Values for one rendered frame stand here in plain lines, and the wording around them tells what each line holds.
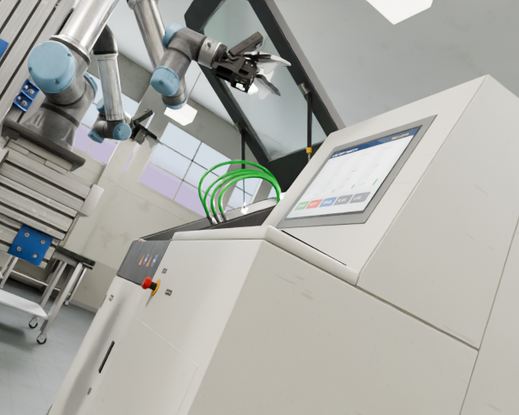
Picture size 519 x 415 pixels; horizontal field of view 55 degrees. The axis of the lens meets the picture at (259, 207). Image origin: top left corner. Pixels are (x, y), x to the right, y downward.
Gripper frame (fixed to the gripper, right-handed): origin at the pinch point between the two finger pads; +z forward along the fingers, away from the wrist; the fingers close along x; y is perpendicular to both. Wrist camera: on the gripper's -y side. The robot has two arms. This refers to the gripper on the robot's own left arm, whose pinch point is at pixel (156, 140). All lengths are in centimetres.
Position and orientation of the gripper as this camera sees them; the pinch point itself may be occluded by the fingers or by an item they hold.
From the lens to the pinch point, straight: 253.3
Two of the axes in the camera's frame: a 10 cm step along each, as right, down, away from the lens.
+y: -4.9, 8.6, -1.5
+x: 7.1, 3.0, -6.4
